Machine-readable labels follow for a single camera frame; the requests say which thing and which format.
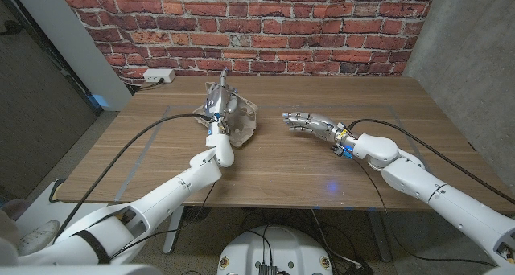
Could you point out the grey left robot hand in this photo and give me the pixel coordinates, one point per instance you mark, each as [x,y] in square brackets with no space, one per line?
[219,100]

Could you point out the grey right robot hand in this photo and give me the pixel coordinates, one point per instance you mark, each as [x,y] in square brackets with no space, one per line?
[318,124]

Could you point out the brown cardboard egg carton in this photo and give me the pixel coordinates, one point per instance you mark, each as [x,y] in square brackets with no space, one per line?
[245,122]

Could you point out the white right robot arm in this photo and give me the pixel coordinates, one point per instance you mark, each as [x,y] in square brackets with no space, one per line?
[442,202]

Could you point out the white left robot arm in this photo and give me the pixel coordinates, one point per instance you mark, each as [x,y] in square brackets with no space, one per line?
[169,194]

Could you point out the white power strip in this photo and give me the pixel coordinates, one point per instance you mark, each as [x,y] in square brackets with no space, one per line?
[159,75]

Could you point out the black power adapter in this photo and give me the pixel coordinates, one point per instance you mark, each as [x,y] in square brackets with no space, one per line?
[358,268]

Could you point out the red brick printed backdrop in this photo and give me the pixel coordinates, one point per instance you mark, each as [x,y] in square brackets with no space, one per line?
[261,25]

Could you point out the black round floor disc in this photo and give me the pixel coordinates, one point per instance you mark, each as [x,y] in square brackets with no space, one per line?
[197,214]

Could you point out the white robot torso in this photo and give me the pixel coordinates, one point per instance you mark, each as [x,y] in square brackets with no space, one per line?
[281,247]

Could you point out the grey table leg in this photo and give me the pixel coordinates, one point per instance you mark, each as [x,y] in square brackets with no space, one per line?
[380,239]

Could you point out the white table leg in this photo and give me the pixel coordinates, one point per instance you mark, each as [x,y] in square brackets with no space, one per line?
[174,231]

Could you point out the dark grey door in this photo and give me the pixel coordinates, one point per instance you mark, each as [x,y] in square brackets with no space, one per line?
[36,118]

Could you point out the white shoe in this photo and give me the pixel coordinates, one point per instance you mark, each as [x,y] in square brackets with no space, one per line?
[38,236]

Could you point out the person leg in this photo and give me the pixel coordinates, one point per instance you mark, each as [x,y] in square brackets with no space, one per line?
[10,222]

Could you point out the white flat base plate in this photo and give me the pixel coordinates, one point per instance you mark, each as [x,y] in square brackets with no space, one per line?
[42,206]

